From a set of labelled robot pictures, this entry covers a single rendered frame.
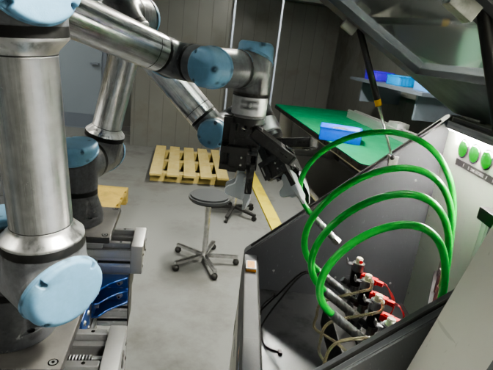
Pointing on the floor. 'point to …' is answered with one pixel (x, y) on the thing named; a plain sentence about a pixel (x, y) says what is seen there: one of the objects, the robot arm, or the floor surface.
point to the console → (464, 321)
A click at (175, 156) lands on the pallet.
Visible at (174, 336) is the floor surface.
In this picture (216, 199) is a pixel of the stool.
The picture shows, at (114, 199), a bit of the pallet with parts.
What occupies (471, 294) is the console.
